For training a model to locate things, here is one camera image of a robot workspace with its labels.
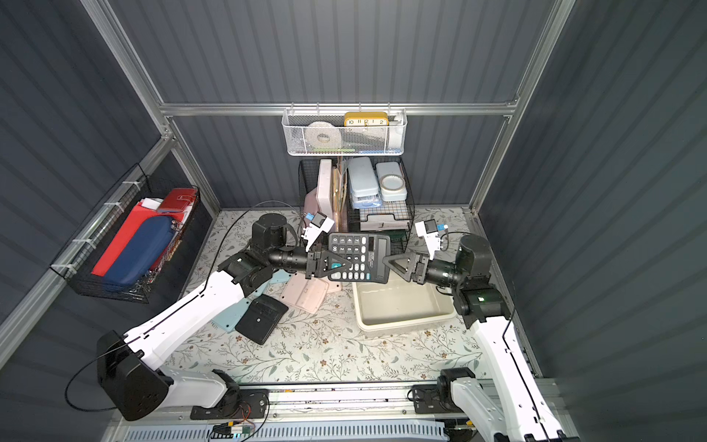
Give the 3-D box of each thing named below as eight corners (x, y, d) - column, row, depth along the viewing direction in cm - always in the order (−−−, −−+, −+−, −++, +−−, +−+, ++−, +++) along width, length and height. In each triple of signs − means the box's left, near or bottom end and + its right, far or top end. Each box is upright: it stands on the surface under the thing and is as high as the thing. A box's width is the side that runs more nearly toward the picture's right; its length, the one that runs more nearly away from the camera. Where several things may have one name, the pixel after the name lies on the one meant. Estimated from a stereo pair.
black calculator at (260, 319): (236, 330, 89) (232, 326, 86) (263, 297, 96) (260, 292, 93) (261, 346, 85) (258, 342, 82) (288, 310, 93) (286, 306, 90)
